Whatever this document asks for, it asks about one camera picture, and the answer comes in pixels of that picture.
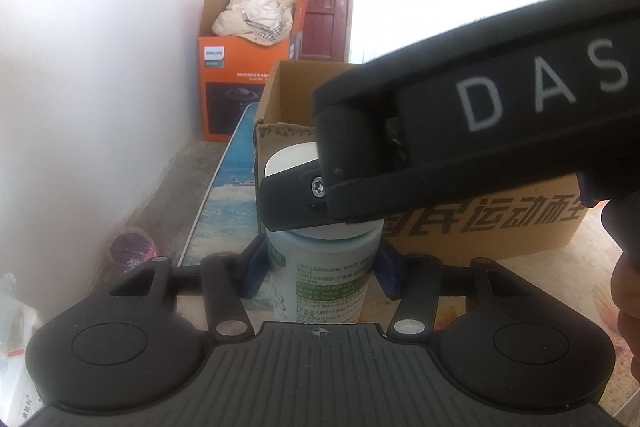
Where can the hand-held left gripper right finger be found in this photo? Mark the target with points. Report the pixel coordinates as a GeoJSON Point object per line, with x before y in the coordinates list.
{"type": "Point", "coordinates": [387, 272]}

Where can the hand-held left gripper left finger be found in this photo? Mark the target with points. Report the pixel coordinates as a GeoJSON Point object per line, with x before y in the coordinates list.
{"type": "Point", "coordinates": [257, 267]}

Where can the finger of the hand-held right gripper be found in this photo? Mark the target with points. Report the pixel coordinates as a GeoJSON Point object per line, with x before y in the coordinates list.
{"type": "Point", "coordinates": [290, 197]}

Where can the white bottle with green label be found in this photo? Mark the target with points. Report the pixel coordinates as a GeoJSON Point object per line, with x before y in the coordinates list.
{"type": "Point", "coordinates": [325, 277]}

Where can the brown cardboard box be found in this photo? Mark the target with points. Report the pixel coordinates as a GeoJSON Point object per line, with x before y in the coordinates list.
{"type": "Point", "coordinates": [500, 227]}

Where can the person's right hand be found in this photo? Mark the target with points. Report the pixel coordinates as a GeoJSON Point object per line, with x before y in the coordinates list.
{"type": "Point", "coordinates": [627, 302]}

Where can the orange printed carton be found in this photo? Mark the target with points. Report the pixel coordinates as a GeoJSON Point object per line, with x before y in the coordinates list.
{"type": "Point", "coordinates": [235, 87]}

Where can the purple roll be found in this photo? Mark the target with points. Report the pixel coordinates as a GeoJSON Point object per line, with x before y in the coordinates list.
{"type": "Point", "coordinates": [132, 249]}

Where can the cream crumpled cloth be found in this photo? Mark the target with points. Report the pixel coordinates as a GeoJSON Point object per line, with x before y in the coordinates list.
{"type": "Point", "coordinates": [252, 19]}

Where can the clear plastic bag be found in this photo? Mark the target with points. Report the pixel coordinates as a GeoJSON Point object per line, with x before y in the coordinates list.
{"type": "Point", "coordinates": [15, 322]}

